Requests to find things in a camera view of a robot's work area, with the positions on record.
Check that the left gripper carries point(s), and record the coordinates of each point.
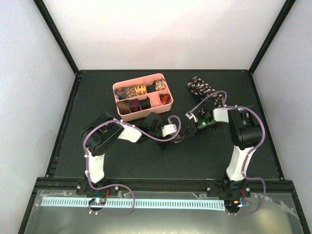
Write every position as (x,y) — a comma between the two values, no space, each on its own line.
(165,146)

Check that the brown green patterned tie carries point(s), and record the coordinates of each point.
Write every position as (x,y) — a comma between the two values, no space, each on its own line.
(179,138)

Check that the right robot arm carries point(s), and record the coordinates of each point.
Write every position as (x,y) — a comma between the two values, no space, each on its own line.
(247,133)

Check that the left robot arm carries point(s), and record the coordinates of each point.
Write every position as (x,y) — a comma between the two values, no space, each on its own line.
(101,134)

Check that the red navy rolled tie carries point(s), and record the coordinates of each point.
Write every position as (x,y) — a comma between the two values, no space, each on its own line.
(134,105)

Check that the red striped rolled tie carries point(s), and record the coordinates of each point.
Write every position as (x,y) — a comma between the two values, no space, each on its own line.
(165,99)

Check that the pink divided organizer box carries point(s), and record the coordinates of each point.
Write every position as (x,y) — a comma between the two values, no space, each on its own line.
(156,106)

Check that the black floral tie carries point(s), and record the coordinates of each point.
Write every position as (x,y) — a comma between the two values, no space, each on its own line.
(205,91)

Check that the yellow black rolled tie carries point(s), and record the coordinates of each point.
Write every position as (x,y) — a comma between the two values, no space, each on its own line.
(140,89)

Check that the brown paisley rolled tie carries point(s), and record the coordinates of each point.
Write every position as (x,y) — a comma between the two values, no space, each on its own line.
(130,91)

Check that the white red floral rolled tie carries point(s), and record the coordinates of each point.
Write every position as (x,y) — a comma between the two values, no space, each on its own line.
(160,84)

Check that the blue floral rolled tie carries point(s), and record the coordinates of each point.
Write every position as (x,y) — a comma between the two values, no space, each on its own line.
(120,93)

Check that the light blue slotted strip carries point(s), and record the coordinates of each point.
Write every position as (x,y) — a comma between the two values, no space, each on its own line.
(186,204)

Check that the clear acrylic sheet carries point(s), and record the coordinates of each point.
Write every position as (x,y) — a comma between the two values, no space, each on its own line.
(258,214)

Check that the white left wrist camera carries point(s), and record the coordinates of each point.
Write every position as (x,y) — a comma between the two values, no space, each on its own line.
(169,129)

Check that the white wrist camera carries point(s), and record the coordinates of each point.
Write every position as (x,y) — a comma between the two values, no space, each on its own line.
(169,129)
(190,115)

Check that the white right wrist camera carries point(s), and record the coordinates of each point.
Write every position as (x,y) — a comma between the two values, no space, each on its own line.
(190,115)

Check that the black aluminium mounting rail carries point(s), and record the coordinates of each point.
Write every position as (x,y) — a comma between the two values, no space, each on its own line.
(211,187)

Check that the right black frame post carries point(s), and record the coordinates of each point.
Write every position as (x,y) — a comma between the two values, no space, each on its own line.
(283,13)

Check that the black frame post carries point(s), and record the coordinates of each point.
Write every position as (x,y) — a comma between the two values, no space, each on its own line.
(283,13)
(56,34)

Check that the left black frame post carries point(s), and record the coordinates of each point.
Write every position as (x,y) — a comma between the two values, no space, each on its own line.
(56,34)

